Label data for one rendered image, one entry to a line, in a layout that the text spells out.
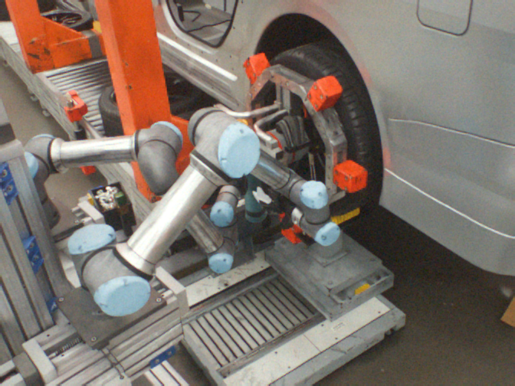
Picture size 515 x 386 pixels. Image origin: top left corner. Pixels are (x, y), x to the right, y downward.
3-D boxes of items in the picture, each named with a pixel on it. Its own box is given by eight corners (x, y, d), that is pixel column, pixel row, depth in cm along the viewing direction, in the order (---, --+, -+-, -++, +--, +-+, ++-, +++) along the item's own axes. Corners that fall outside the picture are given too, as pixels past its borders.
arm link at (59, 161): (4, 155, 175) (171, 139, 167) (24, 133, 187) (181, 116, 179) (19, 187, 181) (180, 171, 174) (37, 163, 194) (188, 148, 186)
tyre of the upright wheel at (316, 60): (430, 82, 179) (306, 11, 220) (376, 103, 169) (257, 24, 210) (394, 227, 223) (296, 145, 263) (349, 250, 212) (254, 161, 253)
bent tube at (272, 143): (318, 132, 187) (318, 103, 182) (271, 150, 179) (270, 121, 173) (287, 114, 200) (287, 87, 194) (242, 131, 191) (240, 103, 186)
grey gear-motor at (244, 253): (290, 254, 273) (287, 196, 253) (216, 291, 254) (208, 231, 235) (269, 236, 285) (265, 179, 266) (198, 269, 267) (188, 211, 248)
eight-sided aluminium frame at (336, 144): (345, 230, 206) (349, 96, 176) (331, 237, 203) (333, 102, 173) (264, 170, 245) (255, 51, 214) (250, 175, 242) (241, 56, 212)
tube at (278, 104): (283, 112, 201) (283, 85, 196) (239, 129, 193) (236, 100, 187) (257, 97, 214) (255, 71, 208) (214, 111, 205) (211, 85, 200)
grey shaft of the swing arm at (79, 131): (96, 174, 353) (77, 102, 325) (88, 176, 351) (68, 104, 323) (91, 168, 359) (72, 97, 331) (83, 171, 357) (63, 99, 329)
